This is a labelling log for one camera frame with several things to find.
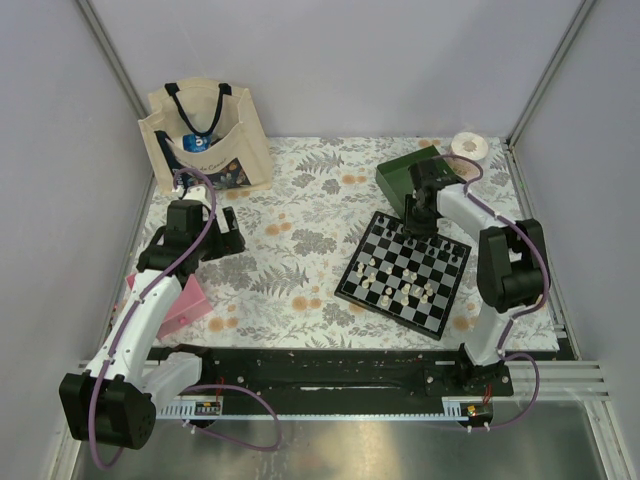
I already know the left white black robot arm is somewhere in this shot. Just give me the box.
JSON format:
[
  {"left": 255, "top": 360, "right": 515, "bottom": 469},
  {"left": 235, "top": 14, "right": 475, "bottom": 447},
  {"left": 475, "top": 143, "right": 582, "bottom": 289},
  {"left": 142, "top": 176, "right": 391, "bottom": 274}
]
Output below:
[{"left": 59, "top": 185, "right": 245, "bottom": 450}]

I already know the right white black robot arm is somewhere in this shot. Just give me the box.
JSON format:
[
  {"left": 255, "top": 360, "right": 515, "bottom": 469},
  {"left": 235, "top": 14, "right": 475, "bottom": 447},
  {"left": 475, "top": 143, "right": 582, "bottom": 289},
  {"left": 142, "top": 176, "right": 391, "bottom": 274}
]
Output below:
[{"left": 404, "top": 155, "right": 550, "bottom": 396}]

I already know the black white chess board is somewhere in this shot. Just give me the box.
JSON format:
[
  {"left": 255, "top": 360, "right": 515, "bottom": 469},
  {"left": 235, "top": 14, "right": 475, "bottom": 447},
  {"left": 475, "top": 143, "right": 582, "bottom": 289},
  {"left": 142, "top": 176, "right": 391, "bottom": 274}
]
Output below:
[{"left": 335, "top": 211, "right": 471, "bottom": 340}]

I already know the green plastic tray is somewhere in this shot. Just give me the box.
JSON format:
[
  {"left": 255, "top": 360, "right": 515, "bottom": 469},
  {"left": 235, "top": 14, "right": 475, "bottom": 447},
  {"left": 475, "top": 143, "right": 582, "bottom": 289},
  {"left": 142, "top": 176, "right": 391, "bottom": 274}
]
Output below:
[{"left": 376, "top": 146, "right": 464, "bottom": 218}]

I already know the floral table mat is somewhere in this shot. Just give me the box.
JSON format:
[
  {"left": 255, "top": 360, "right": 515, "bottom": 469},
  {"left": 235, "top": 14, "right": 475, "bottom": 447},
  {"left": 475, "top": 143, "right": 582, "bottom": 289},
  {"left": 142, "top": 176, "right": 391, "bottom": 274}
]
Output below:
[{"left": 112, "top": 135, "right": 561, "bottom": 351}]

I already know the toilet paper roll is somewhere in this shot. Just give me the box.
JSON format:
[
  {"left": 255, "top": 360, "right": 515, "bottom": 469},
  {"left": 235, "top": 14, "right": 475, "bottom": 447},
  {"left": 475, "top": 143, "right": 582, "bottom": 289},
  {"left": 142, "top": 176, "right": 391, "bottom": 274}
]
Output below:
[{"left": 447, "top": 132, "right": 489, "bottom": 179}]

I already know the cream canvas tote bag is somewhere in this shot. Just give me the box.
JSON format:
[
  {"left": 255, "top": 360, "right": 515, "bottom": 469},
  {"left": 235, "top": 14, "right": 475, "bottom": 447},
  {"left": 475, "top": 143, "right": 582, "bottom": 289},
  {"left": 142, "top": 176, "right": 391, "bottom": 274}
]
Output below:
[{"left": 138, "top": 77, "right": 274, "bottom": 193}]

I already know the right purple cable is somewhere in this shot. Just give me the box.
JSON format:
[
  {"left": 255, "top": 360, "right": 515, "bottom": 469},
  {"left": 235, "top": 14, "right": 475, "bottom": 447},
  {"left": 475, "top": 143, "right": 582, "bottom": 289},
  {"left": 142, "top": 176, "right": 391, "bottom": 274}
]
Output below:
[{"left": 432, "top": 153, "right": 551, "bottom": 434}]

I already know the purple cable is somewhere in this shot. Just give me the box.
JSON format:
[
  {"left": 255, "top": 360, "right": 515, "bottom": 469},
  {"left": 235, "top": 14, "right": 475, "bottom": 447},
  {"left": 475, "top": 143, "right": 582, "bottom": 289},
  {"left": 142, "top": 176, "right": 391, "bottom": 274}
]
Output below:
[
  {"left": 432, "top": 153, "right": 551, "bottom": 434},
  {"left": 90, "top": 167, "right": 284, "bottom": 470}
]

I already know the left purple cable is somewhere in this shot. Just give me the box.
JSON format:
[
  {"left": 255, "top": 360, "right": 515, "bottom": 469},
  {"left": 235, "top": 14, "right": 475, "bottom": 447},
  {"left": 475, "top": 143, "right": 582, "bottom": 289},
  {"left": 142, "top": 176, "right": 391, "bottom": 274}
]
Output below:
[{"left": 90, "top": 167, "right": 284, "bottom": 470}]

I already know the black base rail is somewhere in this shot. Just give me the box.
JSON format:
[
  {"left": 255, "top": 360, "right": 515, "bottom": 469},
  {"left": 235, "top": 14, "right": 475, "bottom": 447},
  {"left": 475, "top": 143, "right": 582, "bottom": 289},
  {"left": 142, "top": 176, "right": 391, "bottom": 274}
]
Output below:
[{"left": 147, "top": 345, "right": 514, "bottom": 417}]

